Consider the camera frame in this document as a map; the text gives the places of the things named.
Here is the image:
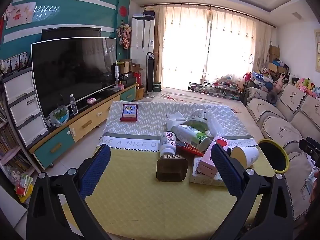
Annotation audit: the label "wide green white tin can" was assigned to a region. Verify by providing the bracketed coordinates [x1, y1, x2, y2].
[189, 109, 208, 133]

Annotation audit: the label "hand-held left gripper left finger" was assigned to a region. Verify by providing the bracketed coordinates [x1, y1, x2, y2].
[26, 144, 112, 240]

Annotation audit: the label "white supplement bottle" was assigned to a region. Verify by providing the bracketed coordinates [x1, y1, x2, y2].
[159, 131, 178, 158]

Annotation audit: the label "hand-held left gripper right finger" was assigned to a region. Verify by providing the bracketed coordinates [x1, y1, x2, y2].
[210, 143, 293, 240]

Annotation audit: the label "slim green white tin can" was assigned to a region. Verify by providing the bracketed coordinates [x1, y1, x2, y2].
[177, 124, 210, 152]

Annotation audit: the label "pile of plush toys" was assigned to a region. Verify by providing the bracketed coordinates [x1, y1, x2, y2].
[271, 71, 320, 99]

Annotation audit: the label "blue card box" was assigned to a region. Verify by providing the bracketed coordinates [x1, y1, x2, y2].
[122, 104, 138, 119]

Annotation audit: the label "teal yellow television cabinet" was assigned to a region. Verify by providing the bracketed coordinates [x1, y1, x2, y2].
[28, 82, 139, 169]

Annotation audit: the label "black silver tower fan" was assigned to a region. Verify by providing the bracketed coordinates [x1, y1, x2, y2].
[146, 52, 157, 98]

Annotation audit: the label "silver wall stickers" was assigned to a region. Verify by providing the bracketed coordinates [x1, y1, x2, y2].
[35, 5, 60, 20]

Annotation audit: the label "red snack packet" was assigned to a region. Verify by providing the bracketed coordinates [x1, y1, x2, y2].
[176, 141, 204, 157]

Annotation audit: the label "stack of cardboard boxes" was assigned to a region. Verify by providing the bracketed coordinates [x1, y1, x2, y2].
[268, 45, 288, 74]

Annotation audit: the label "clear water bottle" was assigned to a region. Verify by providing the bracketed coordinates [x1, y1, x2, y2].
[69, 94, 79, 115]

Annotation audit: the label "white plastic drawer unit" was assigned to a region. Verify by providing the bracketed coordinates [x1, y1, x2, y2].
[2, 67, 49, 150]

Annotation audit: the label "curved television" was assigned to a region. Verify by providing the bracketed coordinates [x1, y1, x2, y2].
[31, 37, 117, 120]

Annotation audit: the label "yellow grey patterned tablecloth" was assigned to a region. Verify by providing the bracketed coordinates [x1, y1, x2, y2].
[60, 100, 275, 235]

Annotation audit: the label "star patterned plush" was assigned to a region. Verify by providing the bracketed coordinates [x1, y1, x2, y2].
[251, 71, 273, 85]

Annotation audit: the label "cluttered glass coffee table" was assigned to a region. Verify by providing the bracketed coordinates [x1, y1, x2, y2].
[188, 80, 242, 98]

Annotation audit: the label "grey neck pillow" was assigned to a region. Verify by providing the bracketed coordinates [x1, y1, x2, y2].
[266, 90, 278, 103]

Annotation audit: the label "beige sofa with covers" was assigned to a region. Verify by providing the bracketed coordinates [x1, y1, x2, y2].
[244, 82, 320, 228]

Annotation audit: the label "framed wall picture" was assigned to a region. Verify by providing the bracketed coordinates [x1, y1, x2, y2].
[314, 29, 320, 72]

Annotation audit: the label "floral mattress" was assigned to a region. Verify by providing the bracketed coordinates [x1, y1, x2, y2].
[139, 87, 248, 113]

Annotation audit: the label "open cardboard boxes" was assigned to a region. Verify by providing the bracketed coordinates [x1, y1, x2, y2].
[117, 59, 144, 74]

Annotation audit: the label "white tissue paper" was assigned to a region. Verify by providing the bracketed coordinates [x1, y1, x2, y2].
[166, 111, 193, 133]

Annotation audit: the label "plastic bag with greens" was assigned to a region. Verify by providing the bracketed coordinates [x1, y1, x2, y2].
[49, 105, 70, 127]

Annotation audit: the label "cream sheer curtains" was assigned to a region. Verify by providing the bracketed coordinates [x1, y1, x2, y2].
[155, 4, 273, 90]

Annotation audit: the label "brown curtain rod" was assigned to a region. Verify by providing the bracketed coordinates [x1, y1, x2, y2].
[140, 4, 275, 28]

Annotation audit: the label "black bin with yellow rim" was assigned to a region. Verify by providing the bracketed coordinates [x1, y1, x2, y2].
[257, 139, 290, 173]

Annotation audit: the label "dark brown wooden box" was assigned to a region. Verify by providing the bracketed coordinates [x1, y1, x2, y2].
[156, 154, 188, 182]

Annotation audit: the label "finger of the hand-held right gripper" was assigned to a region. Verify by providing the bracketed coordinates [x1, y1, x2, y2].
[299, 137, 320, 168]

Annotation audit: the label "white paper cup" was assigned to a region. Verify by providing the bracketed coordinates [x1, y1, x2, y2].
[230, 145, 260, 167]

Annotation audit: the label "bookshelf with books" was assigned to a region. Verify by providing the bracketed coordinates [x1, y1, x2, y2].
[0, 100, 35, 180]

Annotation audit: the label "black flat television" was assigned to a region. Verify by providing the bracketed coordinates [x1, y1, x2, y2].
[41, 27, 102, 41]

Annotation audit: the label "red flat box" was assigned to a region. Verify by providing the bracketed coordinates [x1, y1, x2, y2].
[119, 104, 139, 122]

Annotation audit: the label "framed photos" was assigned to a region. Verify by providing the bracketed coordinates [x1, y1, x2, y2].
[2, 52, 28, 73]

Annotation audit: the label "pink carton box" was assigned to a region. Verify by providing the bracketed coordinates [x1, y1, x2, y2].
[196, 135, 230, 179]

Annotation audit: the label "hanging artificial flowers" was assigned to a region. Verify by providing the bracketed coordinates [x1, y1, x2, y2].
[116, 20, 132, 50]

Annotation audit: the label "cartoon wall poster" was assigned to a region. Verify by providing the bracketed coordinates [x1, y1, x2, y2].
[5, 2, 37, 29]

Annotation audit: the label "colourful booklets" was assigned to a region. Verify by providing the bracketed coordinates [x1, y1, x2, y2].
[14, 175, 34, 203]

